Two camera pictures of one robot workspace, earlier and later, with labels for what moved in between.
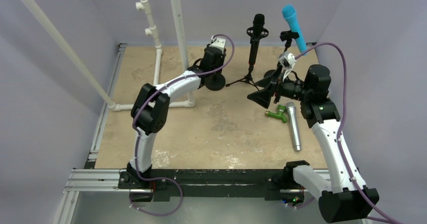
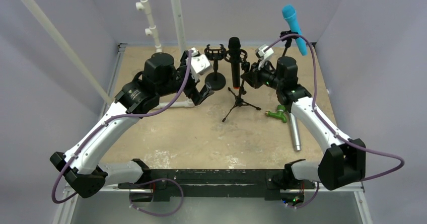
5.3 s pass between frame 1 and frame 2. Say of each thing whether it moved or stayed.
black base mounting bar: stayed
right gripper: moved
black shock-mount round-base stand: stayed
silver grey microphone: stayed
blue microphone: stayed
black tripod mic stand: moved
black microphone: moved
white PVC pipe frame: stayed
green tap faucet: stayed
